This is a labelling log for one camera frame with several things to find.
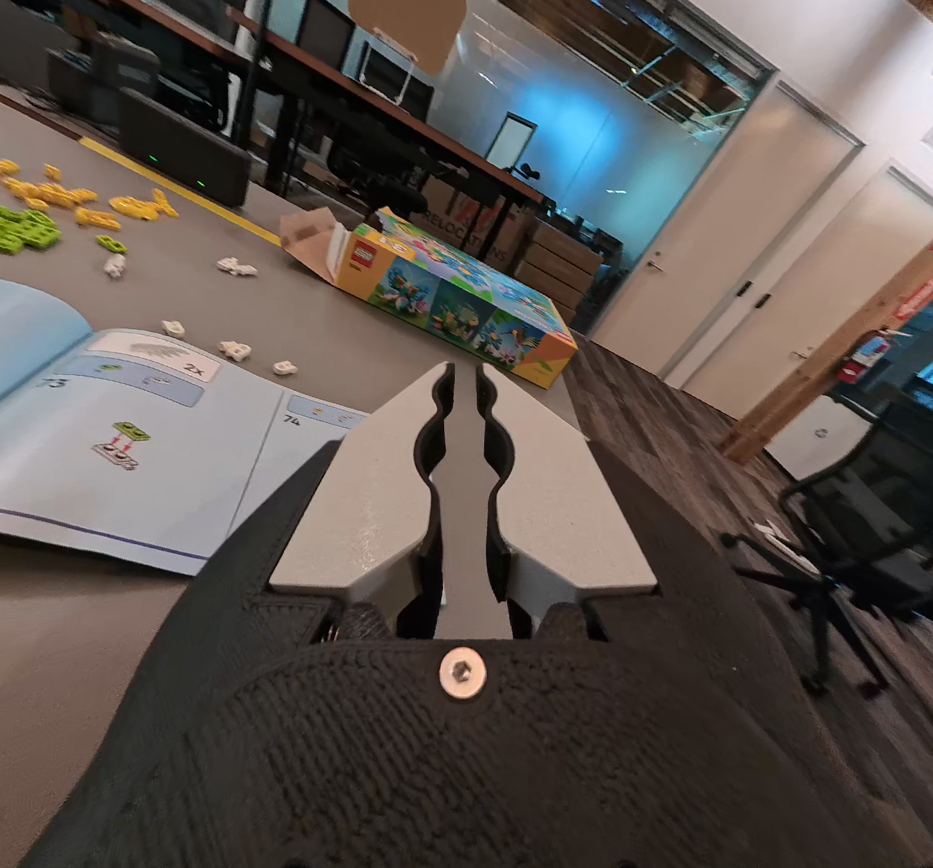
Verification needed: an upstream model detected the black office chair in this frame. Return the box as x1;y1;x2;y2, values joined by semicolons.
324;108;432;219
720;385;933;695

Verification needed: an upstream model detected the wooden post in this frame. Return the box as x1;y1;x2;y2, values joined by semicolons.
720;243;933;466

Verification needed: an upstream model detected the long wooden desk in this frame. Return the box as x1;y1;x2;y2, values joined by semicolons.
0;0;250;76
226;4;549;245

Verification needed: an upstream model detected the tan rounded board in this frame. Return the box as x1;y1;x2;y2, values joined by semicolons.
347;0;468;76

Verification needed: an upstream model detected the pile of lime lego pieces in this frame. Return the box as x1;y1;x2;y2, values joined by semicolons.
0;205;61;256

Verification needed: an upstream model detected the pile of yellow lego pieces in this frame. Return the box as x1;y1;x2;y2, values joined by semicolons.
0;158;180;232

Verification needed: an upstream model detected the colourful lego set box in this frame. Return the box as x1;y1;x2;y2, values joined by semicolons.
280;206;579;390

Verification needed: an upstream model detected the white door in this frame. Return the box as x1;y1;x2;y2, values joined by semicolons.
589;79;867;377
676;162;933;418

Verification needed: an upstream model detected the white metal stand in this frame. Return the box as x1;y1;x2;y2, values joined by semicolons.
356;28;418;101

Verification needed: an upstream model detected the light blue instruction booklet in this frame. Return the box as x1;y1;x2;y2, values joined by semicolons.
0;279;370;577

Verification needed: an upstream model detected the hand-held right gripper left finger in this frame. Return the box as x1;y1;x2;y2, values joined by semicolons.
270;361;456;630

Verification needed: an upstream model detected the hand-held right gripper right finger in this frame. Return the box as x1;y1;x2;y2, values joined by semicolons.
476;363;658;626

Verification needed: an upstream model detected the stack of cardboard boxes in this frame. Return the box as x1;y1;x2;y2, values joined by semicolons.
509;214;607;316

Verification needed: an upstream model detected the yellow tape strip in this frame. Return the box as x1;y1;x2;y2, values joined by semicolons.
76;135;283;247

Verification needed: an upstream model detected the black monitor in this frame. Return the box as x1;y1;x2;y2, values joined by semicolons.
294;0;359;72

